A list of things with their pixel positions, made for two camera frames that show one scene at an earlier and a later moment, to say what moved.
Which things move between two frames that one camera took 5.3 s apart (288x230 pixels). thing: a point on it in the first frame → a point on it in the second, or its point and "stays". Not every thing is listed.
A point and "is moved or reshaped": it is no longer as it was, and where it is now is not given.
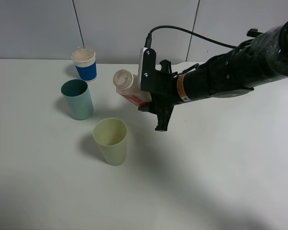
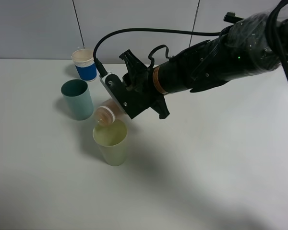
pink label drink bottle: [126, 85] is moved or reshaped
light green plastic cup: [110, 134] stays
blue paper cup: [85, 61] stays
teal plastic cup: [77, 94] stays
